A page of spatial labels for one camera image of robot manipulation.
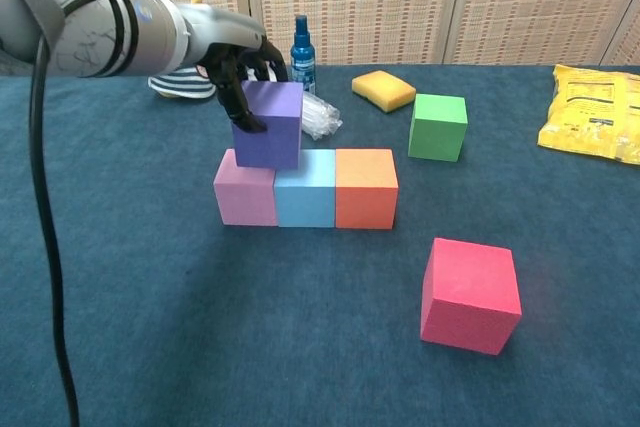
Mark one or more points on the purple foam cube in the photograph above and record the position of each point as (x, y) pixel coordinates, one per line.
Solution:
(275, 142)

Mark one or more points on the red foam cube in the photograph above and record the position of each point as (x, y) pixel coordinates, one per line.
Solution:
(470, 297)

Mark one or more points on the blue felt table cover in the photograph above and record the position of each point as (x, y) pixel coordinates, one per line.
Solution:
(300, 347)

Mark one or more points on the orange foam cube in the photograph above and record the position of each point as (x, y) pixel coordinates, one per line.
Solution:
(365, 192)

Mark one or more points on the green foam cube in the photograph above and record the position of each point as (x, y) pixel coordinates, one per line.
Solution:
(437, 127)

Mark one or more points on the yellow snack bag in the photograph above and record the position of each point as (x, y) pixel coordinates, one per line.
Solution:
(590, 117)

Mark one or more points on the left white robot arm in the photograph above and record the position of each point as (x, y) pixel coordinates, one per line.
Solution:
(150, 42)

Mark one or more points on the pink foam cube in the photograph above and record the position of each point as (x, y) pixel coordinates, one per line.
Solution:
(245, 202)

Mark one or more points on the yellow plush toy striped shirt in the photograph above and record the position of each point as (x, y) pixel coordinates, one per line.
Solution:
(175, 84)

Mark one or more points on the yellow sponge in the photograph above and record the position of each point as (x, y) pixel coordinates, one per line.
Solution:
(384, 89)

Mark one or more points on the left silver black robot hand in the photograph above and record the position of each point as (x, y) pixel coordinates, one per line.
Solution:
(220, 32)

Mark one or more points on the clear plastic bag bundle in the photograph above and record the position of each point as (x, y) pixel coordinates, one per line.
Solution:
(322, 119)

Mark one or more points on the light blue foam cube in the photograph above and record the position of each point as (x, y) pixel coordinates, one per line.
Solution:
(305, 202)

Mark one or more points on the blue spray bottle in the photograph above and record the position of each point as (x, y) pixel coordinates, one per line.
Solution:
(303, 67)

